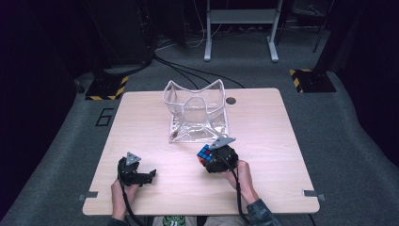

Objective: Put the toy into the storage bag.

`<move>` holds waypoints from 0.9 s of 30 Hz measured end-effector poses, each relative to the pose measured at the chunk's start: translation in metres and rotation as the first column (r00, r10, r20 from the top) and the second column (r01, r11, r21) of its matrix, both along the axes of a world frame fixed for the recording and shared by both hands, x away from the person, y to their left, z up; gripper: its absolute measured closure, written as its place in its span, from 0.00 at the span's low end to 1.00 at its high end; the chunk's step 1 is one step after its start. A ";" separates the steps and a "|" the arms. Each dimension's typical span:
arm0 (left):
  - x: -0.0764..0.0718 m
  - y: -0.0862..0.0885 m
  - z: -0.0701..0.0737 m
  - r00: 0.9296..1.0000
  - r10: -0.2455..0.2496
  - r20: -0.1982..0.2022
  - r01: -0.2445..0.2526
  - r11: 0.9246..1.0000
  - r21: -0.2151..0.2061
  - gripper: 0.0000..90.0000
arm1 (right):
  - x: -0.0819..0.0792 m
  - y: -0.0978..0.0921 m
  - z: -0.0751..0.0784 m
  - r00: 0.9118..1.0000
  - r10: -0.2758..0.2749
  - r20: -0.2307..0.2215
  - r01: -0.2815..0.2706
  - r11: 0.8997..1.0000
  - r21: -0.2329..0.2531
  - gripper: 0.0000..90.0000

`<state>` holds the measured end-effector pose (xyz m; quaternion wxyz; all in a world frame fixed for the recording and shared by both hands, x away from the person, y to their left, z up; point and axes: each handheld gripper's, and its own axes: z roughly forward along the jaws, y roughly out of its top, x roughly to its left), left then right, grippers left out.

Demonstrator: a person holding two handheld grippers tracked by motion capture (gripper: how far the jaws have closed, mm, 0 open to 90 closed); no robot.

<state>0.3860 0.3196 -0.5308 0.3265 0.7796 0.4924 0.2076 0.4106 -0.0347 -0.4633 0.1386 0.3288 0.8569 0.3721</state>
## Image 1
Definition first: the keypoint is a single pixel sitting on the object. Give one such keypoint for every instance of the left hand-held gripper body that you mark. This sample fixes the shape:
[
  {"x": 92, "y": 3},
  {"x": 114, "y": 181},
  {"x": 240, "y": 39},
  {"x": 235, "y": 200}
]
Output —
[{"x": 128, "y": 172}]

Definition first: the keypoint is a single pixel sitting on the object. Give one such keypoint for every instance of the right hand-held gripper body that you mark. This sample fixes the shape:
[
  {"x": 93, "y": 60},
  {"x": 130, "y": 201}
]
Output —
[{"x": 222, "y": 160}]

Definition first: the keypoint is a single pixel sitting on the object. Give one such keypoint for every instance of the multicoloured puzzle cube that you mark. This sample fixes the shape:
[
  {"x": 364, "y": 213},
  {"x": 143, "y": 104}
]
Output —
[{"x": 204, "y": 152}]

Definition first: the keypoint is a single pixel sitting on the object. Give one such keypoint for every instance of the clear plastic bag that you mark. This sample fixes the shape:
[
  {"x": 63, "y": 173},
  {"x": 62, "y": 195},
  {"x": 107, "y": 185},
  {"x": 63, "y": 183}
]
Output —
[{"x": 196, "y": 119}]

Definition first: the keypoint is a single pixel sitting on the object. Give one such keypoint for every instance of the person's left hand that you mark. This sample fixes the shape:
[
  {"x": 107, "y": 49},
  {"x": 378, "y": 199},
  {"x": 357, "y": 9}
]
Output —
[{"x": 117, "y": 194}]

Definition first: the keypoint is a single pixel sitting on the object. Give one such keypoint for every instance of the person's right hand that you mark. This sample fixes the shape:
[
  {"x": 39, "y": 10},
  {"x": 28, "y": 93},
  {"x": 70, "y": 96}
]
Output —
[{"x": 243, "y": 179}]

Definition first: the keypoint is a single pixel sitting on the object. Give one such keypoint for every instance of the green print clothing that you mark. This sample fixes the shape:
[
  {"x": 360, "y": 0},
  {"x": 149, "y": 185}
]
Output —
[{"x": 173, "y": 221}]

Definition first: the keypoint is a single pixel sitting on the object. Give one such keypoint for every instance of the round grey table grommet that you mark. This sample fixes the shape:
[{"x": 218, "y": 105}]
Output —
[{"x": 230, "y": 100}]

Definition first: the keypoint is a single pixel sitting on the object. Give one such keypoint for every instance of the beige trousers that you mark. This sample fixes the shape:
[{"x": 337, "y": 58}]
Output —
[{"x": 224, "y": 221}]

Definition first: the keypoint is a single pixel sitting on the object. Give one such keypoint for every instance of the black equipment cabinet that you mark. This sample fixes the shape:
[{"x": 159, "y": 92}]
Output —
[{"x": 122, "y": 31}]

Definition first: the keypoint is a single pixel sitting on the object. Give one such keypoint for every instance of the grey metal table bracket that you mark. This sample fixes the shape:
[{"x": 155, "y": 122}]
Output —
[
  {"x": 313, "y": 194},
  {"x": 88, "y": 195}
]

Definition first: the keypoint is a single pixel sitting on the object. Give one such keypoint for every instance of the black yellow striped base plate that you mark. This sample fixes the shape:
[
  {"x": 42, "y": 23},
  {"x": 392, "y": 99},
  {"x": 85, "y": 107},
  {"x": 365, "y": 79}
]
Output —
[
  {"x": 312, "y": 81},
  {"x": 108, "y": 89}
]

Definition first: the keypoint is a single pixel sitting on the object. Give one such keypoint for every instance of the white metal stand frame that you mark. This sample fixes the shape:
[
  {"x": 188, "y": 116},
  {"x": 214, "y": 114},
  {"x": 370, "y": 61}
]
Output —
[{"x": 241, "y": 16}]

